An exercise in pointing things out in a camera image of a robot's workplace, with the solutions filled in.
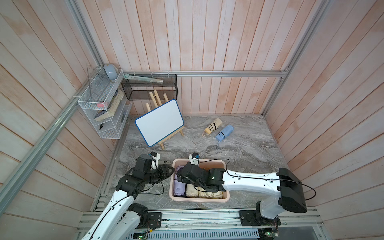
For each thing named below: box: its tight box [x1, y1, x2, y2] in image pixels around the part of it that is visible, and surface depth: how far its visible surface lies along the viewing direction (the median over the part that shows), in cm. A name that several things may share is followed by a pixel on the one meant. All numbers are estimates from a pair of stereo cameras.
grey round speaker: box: [104, 64, 119, 80], surface depth 84 cm
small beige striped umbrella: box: [202, 118, 223, 137], surface depth 112 cm
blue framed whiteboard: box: [135, 99, 185, 147], surface depth 90 cm
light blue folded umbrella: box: [215, 124, 234, 149], surface depth 108 cm
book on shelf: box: [94, 89, 125, 122], surface depth 83 cm
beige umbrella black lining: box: [186, 183, 200, 198], surface depth 76 cm
